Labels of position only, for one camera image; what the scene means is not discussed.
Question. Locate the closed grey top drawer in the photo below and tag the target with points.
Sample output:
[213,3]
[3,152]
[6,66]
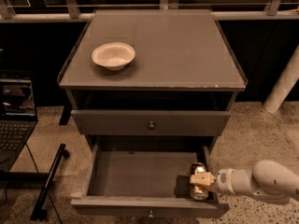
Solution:
[130,122]

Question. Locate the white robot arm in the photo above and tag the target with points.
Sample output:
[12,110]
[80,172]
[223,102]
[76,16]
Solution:
[265,181]

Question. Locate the black laptop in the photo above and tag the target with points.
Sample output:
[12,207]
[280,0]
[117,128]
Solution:
[18,116]

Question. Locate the open grey middle drawer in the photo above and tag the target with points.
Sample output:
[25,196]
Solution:
[130,175]

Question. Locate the grey drawer cabinet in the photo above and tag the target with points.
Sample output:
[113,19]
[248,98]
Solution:
[182,63]

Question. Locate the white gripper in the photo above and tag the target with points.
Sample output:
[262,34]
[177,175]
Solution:
[223,179]

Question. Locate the white paper bowl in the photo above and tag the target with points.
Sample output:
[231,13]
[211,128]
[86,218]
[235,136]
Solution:
[113,56]

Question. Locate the shiny orange soda can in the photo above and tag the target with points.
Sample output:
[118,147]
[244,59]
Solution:
[198,193]

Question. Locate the top drawer knob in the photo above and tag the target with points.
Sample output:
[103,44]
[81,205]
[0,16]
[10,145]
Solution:
[152,125]

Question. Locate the metal window railing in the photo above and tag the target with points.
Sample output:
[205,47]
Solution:
[221,10]

